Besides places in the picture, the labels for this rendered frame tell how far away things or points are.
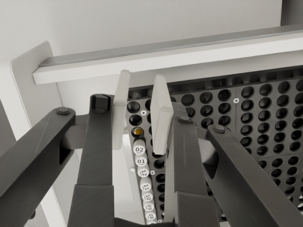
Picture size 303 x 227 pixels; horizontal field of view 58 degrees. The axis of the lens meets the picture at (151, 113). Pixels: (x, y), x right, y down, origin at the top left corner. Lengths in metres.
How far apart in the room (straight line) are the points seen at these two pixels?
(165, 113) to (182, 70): 0.18
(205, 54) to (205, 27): 0.14
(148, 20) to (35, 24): 0.15
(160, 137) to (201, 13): 0.26
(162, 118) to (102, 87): 0.19
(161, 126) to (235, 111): 0.14
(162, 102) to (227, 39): 0.15
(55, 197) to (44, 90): 0.11
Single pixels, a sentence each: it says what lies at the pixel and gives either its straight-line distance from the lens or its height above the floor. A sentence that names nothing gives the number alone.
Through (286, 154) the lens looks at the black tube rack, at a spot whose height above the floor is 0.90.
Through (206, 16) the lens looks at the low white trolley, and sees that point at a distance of 0.40.
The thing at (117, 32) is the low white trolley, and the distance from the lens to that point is 0.39.
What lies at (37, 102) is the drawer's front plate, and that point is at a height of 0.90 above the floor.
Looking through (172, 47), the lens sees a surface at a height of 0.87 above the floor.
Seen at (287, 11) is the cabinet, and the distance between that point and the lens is 0.47.
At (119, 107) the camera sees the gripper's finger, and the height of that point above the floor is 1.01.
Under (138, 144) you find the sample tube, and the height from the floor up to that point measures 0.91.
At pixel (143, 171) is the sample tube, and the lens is 0.29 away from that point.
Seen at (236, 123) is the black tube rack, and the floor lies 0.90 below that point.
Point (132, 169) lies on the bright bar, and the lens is 0.37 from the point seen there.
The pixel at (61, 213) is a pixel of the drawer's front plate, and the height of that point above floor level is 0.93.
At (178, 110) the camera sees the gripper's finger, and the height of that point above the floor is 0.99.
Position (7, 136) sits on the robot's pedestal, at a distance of 0.83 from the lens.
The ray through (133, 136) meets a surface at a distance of 0.28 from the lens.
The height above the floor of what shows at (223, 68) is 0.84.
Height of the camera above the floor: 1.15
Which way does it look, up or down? 65 degrees down
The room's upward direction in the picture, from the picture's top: 174 degrees clockwise
